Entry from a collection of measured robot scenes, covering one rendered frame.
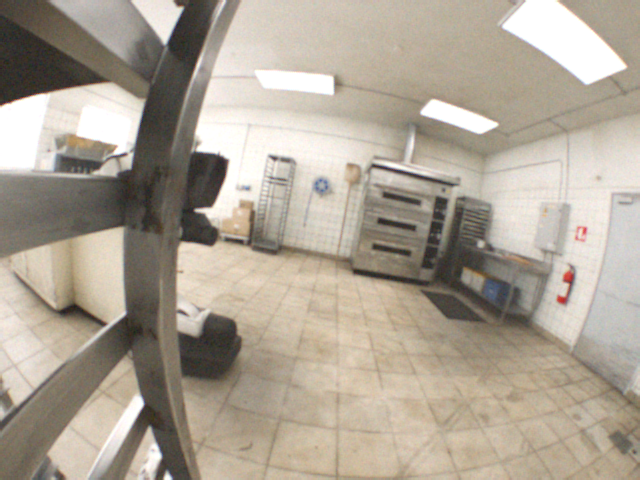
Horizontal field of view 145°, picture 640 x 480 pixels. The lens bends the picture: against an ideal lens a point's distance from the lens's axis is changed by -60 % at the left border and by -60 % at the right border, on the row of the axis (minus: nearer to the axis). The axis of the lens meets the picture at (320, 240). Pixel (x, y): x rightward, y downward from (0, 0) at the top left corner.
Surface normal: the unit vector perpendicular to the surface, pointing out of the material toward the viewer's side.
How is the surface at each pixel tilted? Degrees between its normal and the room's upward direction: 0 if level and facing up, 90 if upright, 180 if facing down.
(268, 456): 0
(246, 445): 0
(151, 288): 90
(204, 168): 90
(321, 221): 90
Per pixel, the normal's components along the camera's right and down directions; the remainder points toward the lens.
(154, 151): 0.13, 0.16
